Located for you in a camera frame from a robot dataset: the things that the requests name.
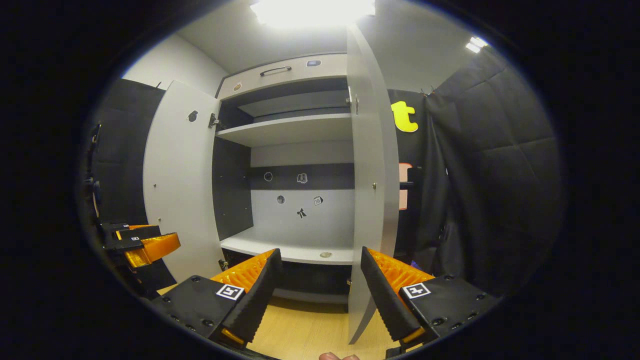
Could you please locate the white cabinet shelf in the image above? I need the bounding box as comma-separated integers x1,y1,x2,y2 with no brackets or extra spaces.
220,226,355,265
216,113,353,148

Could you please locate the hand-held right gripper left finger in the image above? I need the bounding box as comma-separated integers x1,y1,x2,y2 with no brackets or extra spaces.
150,248,284,350

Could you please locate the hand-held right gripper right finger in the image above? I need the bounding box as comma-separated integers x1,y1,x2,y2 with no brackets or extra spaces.
360,246,502,352

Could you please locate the large ceiling light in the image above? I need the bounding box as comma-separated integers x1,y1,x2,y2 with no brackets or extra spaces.
250,0,377,29

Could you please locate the grey double-door shoe cabinet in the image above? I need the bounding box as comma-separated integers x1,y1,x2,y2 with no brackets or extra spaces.
212,52,357,306

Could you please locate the grey shoe cabinet door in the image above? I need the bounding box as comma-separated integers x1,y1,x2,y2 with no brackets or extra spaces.
346,22,401,345
142,80,224,283

